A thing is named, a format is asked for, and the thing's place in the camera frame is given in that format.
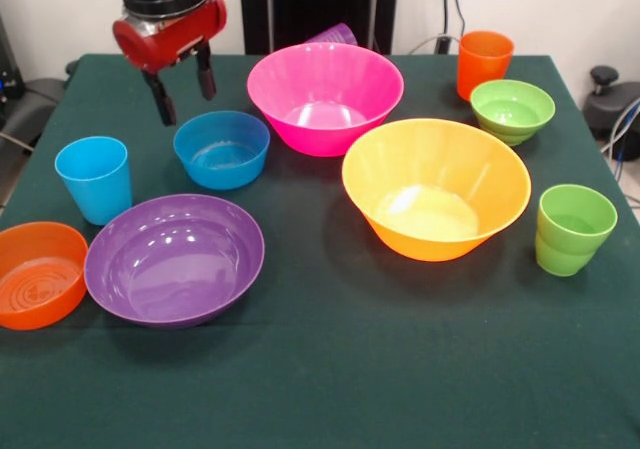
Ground blue plastic bowl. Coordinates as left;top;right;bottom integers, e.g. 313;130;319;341
173;110;271;191

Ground purple plastic cup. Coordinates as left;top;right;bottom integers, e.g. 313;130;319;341
304;22;359;48

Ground grey chair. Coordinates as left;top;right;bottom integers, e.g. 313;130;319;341
0;76;66;155

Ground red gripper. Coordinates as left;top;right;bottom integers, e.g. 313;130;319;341
111;0;229;128

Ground green plastic bowl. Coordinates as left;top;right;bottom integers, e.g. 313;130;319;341
469;79;557;147

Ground blue plastic cup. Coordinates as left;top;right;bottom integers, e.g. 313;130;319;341
54;136;134;226

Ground dark green tablecloth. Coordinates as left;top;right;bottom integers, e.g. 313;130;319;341
0;53;640;449

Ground blue and white cables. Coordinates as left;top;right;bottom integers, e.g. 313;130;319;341
599;96;640;180

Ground pink plastic bowl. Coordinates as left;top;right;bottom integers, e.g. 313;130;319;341
246;42;405;158

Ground green plastic cup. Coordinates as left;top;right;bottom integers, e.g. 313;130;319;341
534;184;619;277

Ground yellow plastic bowl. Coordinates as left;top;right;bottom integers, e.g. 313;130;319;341
341;118;532;263

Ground grey cable with plug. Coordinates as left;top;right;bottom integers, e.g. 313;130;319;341
407;32;461;56

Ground purple plastic bowl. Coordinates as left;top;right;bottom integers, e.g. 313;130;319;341
83;193;266;331

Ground dark equipment box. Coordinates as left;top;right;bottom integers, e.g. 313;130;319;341
0;13;26;106

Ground orange plastic bowl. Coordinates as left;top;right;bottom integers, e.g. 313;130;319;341
0;221;89;332

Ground orange plastic cup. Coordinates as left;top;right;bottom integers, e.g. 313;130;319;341
456;31;515;101

